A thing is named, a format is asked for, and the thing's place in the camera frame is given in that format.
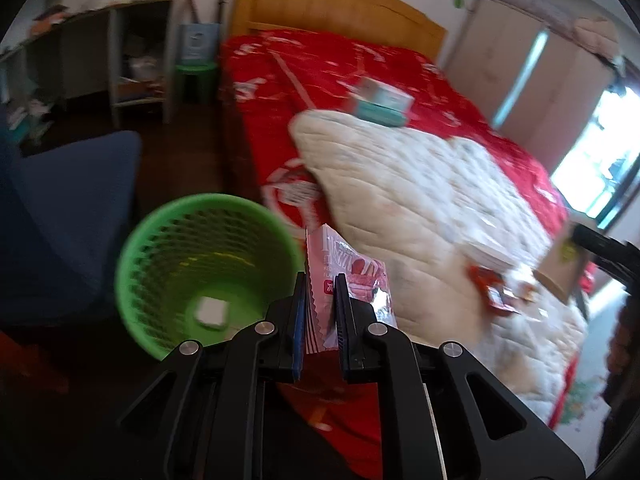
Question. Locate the beige wardrobe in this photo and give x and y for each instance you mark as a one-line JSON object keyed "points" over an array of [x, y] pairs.
{"points": [[505, 70]]}

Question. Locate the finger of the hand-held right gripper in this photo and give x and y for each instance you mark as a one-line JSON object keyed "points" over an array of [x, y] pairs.
{"points": [[605, 252]]}

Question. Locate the cardboard box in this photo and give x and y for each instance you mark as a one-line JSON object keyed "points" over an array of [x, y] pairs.
{"points": [[562, 265]]}

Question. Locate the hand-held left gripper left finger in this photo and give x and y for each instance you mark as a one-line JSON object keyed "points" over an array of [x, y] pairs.
{"points": [[300, 330]]}

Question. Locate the orange red snack packet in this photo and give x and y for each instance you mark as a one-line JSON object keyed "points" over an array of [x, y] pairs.
{"points": [[502, 302], [482, 276]]}

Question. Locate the white desk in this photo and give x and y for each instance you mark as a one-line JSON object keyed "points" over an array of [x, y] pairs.
{"points": [[75, 55]]}

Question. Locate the window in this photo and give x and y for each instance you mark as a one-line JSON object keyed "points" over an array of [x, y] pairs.
{"points": [[600, 160]]}

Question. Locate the wooden headboard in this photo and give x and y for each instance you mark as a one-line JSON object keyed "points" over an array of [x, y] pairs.
{"points": [[325, 0]]}

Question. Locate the pink snack wrapper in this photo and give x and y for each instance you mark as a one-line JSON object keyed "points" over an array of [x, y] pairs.
{"points": [[361, 270]]}

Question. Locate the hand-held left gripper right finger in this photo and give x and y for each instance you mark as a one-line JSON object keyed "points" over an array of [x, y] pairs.
{"points": [[340, 325]]}

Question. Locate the green plastic stool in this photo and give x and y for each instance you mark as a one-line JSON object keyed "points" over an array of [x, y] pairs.
{"points": [[192, 77]]}

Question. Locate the light blue paper bag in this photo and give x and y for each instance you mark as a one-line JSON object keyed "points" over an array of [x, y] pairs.
{"points": [[199, 42]]}

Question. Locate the white round lid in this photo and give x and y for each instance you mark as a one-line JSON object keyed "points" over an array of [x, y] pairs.
{"points": [[210, 312]]}

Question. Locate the green plastic mesh basket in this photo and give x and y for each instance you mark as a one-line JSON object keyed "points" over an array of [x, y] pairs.
{"points": [[150, 270]]}

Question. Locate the blue fabric chair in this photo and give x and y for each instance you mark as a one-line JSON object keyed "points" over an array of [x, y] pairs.
{"points": [[70, 220]]}

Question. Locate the bedding bundle on wardrobe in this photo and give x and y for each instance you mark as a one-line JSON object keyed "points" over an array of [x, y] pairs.
{"points": [[575, 25]]}

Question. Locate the red stick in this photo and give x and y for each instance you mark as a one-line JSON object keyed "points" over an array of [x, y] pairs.
{"points": [[191, 0]]}

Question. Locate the white teal tissue box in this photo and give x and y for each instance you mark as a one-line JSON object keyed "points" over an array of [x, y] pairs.
{"points": [[385, 92]]}

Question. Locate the white quilted blanket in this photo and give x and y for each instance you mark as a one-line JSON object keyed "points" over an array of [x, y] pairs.
{"points": [[400, 185]]}

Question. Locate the bed with red cover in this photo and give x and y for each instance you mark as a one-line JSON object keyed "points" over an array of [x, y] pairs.
{"points": [[310, 70]]}

